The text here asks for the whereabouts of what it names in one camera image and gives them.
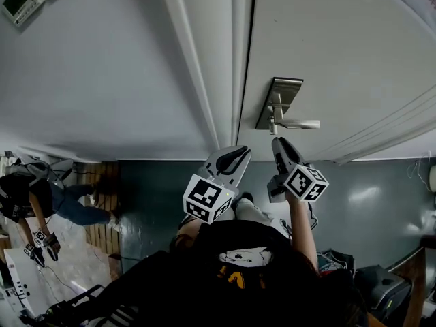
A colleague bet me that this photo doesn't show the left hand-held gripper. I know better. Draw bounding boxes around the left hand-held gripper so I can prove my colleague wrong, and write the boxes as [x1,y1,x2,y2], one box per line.
[182,144,253,225]

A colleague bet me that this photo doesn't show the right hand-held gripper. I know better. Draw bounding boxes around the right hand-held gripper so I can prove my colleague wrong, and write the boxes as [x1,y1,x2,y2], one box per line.
[266,136,330,204]

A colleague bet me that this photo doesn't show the person's left forearm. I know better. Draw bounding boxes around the person's left forearm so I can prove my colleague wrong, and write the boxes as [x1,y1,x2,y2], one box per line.
[176,215,207,249]

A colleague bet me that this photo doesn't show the person's right forearm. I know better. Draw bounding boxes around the person's right forearm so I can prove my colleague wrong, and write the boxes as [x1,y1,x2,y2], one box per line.
[285,189,320,275]

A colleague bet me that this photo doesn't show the white door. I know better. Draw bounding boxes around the white door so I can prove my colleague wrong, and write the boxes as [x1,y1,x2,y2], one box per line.
[237,0,436,166]

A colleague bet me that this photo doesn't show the person's light grey trousers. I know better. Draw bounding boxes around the person's light grey trousers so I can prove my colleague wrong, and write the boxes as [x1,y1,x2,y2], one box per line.
[234,196,292,240]

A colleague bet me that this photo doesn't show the person's black printed shirt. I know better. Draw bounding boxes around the person's black printed shirt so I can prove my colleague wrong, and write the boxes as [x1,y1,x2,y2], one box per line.
[98,218,371,327]

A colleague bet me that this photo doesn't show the black bag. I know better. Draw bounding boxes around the black bag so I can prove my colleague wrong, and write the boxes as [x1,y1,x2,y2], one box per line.
[316,249,356,278]

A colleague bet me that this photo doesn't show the wooden slatted panel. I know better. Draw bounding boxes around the wooden slatted panel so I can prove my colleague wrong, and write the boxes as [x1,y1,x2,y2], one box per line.
[76,161,123,255]

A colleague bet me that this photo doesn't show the black plastic case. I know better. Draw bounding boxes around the black plastic case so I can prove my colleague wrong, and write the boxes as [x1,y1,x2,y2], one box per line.
[354,265,414,317]

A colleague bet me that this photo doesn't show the white rounded machine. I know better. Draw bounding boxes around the white rounded machine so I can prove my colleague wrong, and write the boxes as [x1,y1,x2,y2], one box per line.
[0,150,75,191]

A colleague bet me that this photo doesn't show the white box-shaped appliance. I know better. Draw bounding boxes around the white box-shaped appliance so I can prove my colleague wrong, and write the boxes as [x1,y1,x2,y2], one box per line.
[2,248,47,320]

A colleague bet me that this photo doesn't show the silver door lever handle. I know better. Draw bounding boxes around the silver door lever handle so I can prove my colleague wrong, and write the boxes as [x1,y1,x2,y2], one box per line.
[267,104,321,130]

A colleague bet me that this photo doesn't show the white door frame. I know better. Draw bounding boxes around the white door frame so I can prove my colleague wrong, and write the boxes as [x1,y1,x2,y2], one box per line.
[157,0,255,151]

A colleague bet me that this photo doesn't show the white wall cable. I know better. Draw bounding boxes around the white wall cable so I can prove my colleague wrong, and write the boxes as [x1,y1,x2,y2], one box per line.
[406,151,436,194]

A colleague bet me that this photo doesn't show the brown wooden table frame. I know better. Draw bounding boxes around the brown wooden table frame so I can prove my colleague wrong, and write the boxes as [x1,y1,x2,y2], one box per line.
[367,238,432,327]

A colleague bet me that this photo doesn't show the white wall thermostat panel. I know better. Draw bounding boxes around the white wall thermostat panel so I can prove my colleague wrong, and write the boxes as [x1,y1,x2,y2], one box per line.
[0,0,46,29]

